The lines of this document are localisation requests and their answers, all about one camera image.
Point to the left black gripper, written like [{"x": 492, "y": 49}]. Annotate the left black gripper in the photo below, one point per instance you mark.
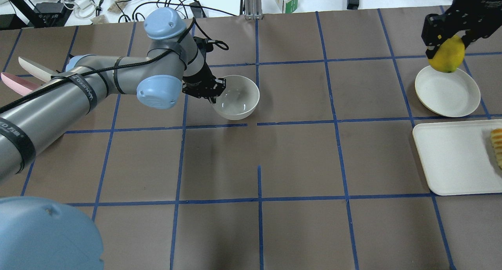
[{"x": 195, "y": 82}]

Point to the sliced yellow mango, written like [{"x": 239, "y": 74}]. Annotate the sliced yellow mango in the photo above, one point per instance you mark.
[{"x": 496, "y": 143}]

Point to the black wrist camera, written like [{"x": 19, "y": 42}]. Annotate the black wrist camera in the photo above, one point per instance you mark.
[{"x": 207, "y": 45}]

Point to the pink plate in rack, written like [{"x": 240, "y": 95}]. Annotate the pink plate in rack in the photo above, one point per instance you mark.
[{"x": 18, "y": 84}]

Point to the cream rectangular tray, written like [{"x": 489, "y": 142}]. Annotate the cream rectangular tray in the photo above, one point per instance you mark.
[{"x": 458, "y": 158}]

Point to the aluminium frame post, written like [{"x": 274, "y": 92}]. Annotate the aluminium frame post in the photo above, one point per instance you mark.
[{"x": 251, "y": 9}]

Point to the white ceramic bowl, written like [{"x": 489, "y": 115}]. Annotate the white ceramic bowl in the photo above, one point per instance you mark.
[{"x": 239, "y": 99}]

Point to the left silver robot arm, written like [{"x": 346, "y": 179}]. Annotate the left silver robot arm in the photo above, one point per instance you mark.
[{"x": 42, "y": 234}]

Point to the yellow lemon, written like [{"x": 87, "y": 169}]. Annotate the yellow lemon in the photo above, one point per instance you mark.
[{"x": 448, "y": 56}]

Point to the beige plate in rack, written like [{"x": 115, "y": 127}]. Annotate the beige plate in rack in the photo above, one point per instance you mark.
[{"x": 37, "y": 70}]

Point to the cream round plate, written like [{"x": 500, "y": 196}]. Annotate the cream round plate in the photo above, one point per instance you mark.
[{"x": 452, "y": 95}]

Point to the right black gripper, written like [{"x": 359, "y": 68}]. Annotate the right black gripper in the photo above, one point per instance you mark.
[{"x": 473, "y": 12}]

